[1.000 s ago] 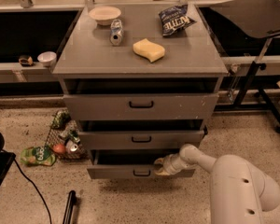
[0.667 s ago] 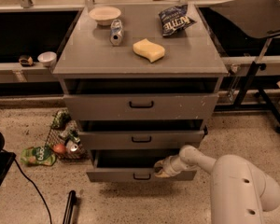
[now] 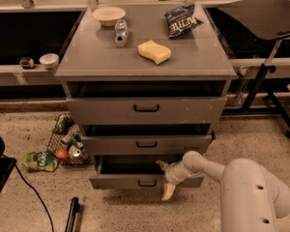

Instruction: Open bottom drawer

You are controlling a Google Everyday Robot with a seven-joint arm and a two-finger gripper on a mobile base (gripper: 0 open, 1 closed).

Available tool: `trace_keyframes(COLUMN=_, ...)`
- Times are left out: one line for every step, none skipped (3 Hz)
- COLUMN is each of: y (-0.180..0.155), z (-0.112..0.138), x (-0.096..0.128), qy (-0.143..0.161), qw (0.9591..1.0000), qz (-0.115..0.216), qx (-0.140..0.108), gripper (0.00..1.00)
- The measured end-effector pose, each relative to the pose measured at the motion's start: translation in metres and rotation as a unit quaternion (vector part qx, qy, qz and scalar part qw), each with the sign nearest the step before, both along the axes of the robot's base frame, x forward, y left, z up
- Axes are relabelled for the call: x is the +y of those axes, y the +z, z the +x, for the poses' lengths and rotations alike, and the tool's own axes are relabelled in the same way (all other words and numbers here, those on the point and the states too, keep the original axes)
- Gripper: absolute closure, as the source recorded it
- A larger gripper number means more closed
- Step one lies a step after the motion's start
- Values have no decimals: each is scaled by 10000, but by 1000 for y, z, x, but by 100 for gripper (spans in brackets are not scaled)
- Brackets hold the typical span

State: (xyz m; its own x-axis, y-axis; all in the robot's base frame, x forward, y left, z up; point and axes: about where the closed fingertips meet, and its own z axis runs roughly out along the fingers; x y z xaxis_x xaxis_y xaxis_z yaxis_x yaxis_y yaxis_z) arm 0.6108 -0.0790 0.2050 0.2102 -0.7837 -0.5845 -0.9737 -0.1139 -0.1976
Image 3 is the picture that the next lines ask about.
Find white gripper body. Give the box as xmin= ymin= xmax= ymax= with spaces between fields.
xmin=164 ymin=160 xmax=192 ymax=185

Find grey bottom drawer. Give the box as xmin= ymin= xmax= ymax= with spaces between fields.
xmin=88 ymin=154 xmax=205 ymax=190

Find grey drawer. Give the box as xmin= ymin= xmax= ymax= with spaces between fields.
xmin=82 ymin=124 xmax=213 ymax=155
xmin=88 ymin=154 xmax=205 ymax=190
xmin=67 ymin=80 xmax=226 ymax=125

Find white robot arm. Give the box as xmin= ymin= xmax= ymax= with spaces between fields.
xmin=158 ymin=151 xmax=290 ymax=232

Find grey middle drawer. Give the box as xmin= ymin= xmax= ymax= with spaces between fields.
xmin=82 ymin=124 xmax=213 ymax=155

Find grey drawer cabinet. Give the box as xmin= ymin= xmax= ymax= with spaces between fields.
xmin=56 ymin=4 xmax=235 ymax=177

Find grey top drawer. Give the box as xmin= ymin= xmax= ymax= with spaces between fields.
xmin=67 ymin=80 xmax=226 ymax=125

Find green bottle in basket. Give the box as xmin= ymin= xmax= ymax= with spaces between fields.
xmin=61 ymin=132 xmax=83 ymax=149

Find silver can in basket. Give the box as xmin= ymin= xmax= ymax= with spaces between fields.
xmin=69 ymin=145 xmax=82 ymax=159

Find black pole on floor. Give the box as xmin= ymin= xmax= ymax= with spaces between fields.
xmin=65 ymin=197 xmax=79 ymax=232

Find red apple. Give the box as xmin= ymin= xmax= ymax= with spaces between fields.
xmin=55 ymin=149 xmax=69 ymax=160

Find green chip bag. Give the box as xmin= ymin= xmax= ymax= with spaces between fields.
xmin=53 ymin=114 xmax=73 ymax=133

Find yellow sponge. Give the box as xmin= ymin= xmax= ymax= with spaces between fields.
xmin=137 ymin=40 xmax=171 ymax=65

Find green snack pouch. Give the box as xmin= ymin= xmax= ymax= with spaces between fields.
xmin=21 ymin=151 xmax=58 ymax=172

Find crushed silver soda can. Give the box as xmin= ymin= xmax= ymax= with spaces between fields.
xmin=114 ymin=19 xmax=129 ymax=47

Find blue chip bag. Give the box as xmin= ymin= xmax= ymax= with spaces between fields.
xmin=164 ymin=5 xmax=202 ymax=38

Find white bowl on cabinet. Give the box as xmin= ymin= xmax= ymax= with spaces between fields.
xmin=92 ymin=7 xmax=126 ymax=26

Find tape measure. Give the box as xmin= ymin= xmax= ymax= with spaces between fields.
xmin=19 ymin=57 xmax=35 ymax=69

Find black tray stand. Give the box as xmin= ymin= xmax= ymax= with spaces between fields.
xmin=209 ymin=0 xmax=290 ymax=138

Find wire basket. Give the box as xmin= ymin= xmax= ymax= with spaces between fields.
xmin=47 ymin=125 xmax=89 ymax=166

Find black cable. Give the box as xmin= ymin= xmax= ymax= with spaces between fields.
xmin=14 ymin=163 xmax=55 ymax=232

